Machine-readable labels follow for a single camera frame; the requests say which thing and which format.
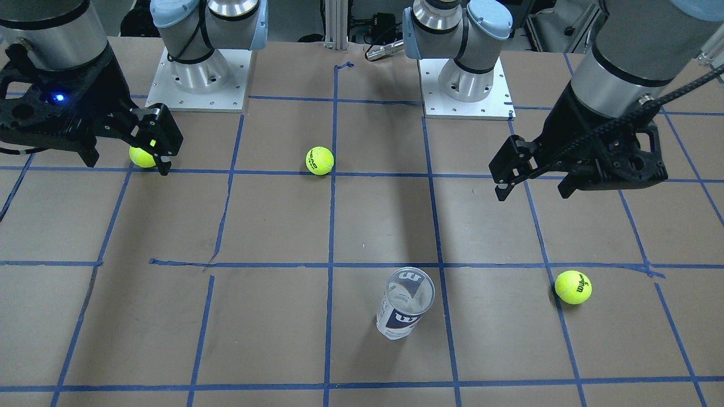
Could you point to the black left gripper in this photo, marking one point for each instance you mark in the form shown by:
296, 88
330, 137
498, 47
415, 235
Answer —
572, 125

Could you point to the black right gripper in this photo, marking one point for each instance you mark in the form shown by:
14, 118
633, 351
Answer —
108, 89

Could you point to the white Wilson tennis ball can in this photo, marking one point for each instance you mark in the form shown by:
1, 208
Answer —
410, 293

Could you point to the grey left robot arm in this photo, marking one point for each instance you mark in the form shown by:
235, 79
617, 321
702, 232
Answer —
632, 49

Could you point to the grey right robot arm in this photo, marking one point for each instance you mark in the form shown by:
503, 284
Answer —
61, 35

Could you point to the Wilson tennis ball near front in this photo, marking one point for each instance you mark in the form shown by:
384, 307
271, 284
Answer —
573, 287

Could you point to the Head tennis ball centre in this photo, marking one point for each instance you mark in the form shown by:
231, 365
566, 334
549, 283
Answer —
319, 160

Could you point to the silver metal cylinder tool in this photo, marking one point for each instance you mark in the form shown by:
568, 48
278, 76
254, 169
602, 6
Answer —
375, 53

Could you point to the black box behind table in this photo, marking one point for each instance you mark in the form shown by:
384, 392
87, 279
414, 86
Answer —
383, 27

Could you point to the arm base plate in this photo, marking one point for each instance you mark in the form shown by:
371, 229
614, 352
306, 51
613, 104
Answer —
218, 84
451, 93

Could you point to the aluminium extrusion post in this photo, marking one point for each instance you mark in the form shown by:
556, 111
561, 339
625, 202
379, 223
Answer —
336, 22

